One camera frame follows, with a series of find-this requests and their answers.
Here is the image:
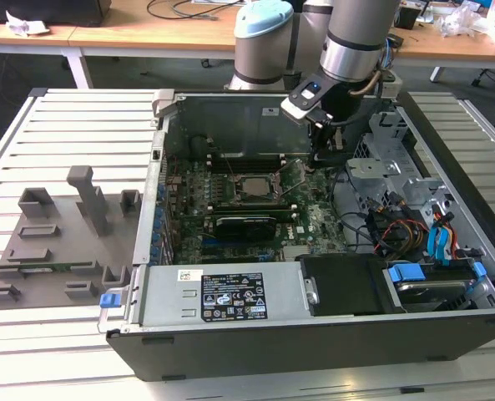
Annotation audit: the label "grey parts rack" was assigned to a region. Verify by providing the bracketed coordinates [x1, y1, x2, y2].
[0, 165, 144, 311]

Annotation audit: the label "green motherboard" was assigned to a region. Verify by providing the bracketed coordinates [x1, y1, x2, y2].
[163, 154, 352, 266]

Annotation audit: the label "metal socket cover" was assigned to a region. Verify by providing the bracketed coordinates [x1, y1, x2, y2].
[274, 158, 311, 197]

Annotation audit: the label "crumpled white paper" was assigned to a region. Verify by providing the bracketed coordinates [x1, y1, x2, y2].
[4, 10, 51, 37]

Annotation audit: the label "blue flat wire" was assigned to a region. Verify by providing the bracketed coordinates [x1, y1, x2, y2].
[427, 212, 457, 268]

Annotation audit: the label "black PC case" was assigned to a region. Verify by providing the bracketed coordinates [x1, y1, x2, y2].
[98, 89, 495, 382]

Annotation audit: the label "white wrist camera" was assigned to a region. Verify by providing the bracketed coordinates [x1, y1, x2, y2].
[280, 81, 328, 122]

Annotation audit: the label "red yellow power wires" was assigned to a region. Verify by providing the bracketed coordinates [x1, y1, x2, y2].
[366, 208, 430, 258]

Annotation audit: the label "hard disk in blue carrier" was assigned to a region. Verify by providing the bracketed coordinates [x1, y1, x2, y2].
[381, 261, 489, 313]

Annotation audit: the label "grey plastic case latch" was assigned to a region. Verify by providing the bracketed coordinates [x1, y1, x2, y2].
[152, 89, 177, 119]

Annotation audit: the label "silver CPU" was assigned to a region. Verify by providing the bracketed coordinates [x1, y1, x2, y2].
[240, 176, 274, 197]

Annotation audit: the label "black graphics card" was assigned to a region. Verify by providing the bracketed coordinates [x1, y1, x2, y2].
[211, 213, 278, 242]

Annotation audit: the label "large black box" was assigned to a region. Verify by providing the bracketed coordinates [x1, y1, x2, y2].
[0, 0, 113, 25]

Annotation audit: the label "clear plastic bag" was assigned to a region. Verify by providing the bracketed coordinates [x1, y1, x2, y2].
[437, 3, 489, 38]

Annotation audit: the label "grey metal drive cage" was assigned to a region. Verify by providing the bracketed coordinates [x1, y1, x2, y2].
[341, 106, 455, 210]

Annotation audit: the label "black RAM slot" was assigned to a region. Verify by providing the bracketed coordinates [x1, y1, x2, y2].
[208, 167, 287, 175]
[208, 162, 286, 170]
[207, 153, 285, 160]
[208, 200, 292, 207]
[208, 205, 294, 212]
[209, 210, 295, 217]
[207, 158, 285, 165]

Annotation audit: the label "round black component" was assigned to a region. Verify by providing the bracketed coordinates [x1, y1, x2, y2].
[189, 135, 210, 156]

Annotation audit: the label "long wooden desk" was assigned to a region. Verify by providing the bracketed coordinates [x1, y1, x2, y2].
[0, 0, 495, 91]

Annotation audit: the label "CPU socket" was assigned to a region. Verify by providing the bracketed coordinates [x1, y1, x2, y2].
[231, 171, 285, 206]

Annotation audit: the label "small silver heatsink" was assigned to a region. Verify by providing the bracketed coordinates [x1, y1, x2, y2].
[283, 245, 311, 262]

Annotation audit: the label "orange flat wire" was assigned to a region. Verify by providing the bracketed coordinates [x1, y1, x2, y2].
[447, 223, 461, 262]

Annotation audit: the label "grey power supply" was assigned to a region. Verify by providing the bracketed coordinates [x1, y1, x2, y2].
[119, 261, 320, 333]

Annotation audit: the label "small black box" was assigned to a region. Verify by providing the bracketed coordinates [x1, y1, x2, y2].
[398, 6, 422, 30]

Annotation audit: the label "green RAM stick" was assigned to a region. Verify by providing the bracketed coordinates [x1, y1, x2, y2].
[17, 264, 71, 275]

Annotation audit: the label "black plastic shroud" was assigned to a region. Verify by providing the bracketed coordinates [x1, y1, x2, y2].
[295, 252, 407, 317]

